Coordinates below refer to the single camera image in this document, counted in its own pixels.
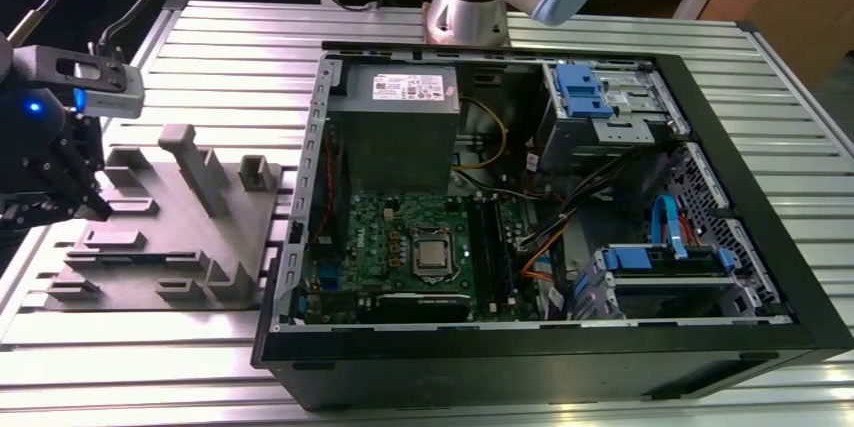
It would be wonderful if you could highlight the CPU socket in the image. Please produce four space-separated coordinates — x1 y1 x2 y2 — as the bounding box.
408 227 464 282

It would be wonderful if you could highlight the black camera cable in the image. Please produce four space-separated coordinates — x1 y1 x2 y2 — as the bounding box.
99 0 177 56

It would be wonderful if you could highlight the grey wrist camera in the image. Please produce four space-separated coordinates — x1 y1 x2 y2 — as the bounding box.
13 44 146 121

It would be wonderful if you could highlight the silver CPU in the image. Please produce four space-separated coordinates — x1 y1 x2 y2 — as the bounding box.
417 240 456 271

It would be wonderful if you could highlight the green motherboard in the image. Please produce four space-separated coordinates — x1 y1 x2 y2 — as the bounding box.
304 189 542 323

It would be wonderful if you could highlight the grey metal disk cage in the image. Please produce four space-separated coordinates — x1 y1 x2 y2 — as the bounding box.
570 244 783 321

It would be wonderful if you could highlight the orange wire bundle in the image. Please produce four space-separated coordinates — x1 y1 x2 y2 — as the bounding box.
520 246 569 283

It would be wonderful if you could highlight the grey metal drive cage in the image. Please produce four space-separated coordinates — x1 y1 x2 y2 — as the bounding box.
538 60 693 173

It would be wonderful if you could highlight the thin red wire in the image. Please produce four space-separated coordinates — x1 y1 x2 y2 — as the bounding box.
318 136 336 243

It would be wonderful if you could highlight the blue plastic drive latch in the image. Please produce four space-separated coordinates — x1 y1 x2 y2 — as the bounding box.
553 62 613 119

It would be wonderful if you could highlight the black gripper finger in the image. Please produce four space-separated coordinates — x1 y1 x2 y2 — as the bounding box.
0 190 93 234
37 116 114 222

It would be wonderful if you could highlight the yellow wire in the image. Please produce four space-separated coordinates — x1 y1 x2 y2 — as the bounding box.
457 96 509 171

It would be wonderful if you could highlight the grey parts rack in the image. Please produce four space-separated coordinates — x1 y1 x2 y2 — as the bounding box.
46 124 300 313

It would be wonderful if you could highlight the RAM stick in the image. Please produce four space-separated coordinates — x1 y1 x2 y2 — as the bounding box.
70 250 202 261
497 196 516 296

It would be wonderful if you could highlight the blue flat data cable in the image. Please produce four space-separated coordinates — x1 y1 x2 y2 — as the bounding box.
650 194 693 261

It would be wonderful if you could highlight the brown wooden cabinet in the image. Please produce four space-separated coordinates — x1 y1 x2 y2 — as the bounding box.
700 0 854 93

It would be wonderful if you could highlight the hard disk in blue carrier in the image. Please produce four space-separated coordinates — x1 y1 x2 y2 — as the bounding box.
597 244 740 281

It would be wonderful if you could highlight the grey power supply unit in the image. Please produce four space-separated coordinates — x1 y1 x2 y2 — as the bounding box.
330 64 462 193

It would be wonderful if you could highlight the black graphics card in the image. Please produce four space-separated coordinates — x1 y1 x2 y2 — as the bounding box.
360 290 476 323

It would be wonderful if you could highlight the black PC case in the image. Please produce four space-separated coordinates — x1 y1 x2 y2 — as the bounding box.
250 39 854 411

